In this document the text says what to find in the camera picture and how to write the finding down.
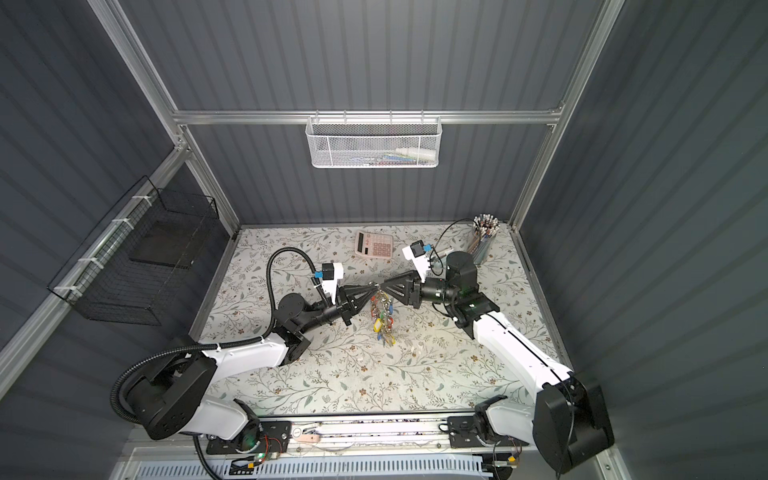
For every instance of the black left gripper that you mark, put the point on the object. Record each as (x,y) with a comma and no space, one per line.
(347,305)

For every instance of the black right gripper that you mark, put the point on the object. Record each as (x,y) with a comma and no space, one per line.
(411,287)

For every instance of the metal keyring with coloured keys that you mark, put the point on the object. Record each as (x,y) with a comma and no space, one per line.
(382,311)

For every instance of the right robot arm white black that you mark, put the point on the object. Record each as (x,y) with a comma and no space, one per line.
(568,422)

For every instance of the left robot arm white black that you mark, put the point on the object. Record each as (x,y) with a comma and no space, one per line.
(167,393)

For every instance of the pink calculator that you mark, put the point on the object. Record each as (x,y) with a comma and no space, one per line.
(373,245)

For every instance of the floral table mat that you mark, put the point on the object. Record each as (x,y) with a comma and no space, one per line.
(433,365)

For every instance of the cup of pencils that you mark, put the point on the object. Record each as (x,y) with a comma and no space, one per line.
(485,229)

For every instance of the white bottle in basket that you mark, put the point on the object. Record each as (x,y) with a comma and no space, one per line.
(419,155)

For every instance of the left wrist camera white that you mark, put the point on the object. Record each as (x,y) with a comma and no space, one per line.
(329,276)

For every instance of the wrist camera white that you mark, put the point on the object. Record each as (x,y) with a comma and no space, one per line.
(329,276)
(418,253)

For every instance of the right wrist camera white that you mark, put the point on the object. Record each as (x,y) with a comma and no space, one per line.
(418,253)

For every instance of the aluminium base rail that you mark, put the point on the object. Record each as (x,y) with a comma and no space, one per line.
(408,433)

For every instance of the white wire mesh basket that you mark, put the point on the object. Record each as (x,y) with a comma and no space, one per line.
(348,145)

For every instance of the black wire basket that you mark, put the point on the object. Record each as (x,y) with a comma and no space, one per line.
(131,272)

